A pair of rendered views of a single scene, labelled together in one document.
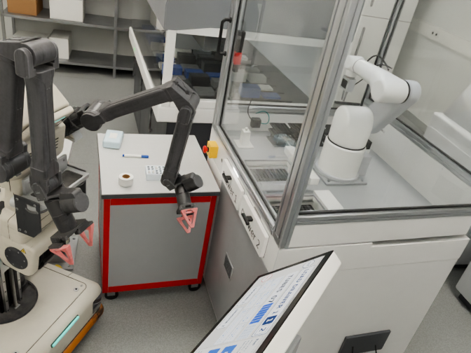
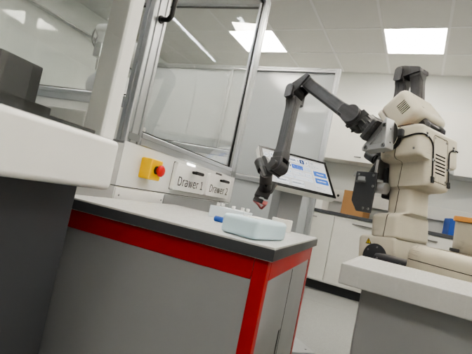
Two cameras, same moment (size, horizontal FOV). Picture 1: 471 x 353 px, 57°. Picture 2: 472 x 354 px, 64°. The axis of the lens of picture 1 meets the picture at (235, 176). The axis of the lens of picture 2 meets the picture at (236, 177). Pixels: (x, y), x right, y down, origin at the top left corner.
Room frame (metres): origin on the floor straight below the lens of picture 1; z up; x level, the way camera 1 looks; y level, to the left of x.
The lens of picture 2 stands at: (2.81, 1.27, 0.84)
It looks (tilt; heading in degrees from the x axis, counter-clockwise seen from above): 3 degrees up; 224
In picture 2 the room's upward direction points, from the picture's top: 12 degrees clockwise
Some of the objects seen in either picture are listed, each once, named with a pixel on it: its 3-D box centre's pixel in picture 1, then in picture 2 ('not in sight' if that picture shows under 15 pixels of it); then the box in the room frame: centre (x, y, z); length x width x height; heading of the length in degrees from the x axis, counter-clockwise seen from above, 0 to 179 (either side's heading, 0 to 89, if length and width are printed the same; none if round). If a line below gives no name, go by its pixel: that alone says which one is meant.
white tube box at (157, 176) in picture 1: (158, 172); (230, 214); (1.88, 0.39, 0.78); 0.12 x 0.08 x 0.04; 111
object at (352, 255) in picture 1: (323, 185); (107, 163); (1.92, -0.45, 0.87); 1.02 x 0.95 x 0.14; 23
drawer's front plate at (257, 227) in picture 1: (252, 224); (218, 186); (1.48, -0.11, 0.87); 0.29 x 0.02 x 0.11; 23
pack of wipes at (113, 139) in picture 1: (113, 139); (255, 227); (2.13, 0.72, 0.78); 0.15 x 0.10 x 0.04; 11
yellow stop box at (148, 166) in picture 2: (212, 149); (151, 169); (2.06, 0.15, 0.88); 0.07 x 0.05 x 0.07; 23
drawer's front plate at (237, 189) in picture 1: (231, 183); (189, 179); (1.77, 0.01, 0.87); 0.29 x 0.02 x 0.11; 23
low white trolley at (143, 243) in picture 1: (150, 216); (181, 345); (2.03, 0.45, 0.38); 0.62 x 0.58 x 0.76; 23
